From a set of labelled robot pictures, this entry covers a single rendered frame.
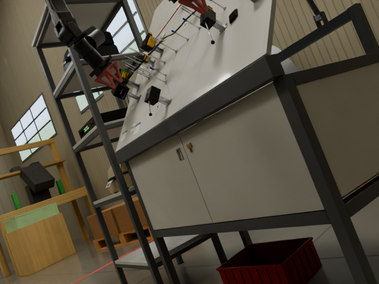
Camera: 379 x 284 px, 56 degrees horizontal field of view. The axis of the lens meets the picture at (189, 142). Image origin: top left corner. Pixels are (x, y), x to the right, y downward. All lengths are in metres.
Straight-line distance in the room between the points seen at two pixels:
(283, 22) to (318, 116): 2.84
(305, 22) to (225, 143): 2.65
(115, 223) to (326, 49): 3.19
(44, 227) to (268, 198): 5.12
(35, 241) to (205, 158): 4.84
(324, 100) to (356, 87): 0.20
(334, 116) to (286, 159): 0.20
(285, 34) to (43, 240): 4.50
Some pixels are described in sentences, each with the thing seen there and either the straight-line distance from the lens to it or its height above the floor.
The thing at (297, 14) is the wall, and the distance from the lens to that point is 3.83.
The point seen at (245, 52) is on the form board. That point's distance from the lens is 1.13.
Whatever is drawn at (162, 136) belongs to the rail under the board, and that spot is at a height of 0.81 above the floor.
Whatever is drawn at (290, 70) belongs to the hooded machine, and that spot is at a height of 1.13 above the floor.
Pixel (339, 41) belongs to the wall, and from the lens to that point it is 3.65.
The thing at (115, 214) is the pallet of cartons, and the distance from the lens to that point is 4.73.
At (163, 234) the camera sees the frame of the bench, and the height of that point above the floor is 0.38.
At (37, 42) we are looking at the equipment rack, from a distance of 2.73.
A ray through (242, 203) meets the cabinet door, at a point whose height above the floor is 0.46.
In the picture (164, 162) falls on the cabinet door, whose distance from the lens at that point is 1.63.
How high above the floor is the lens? 0.66
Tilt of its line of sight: 3 degrees up
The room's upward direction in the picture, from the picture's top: 21 degrees counter-clockwise
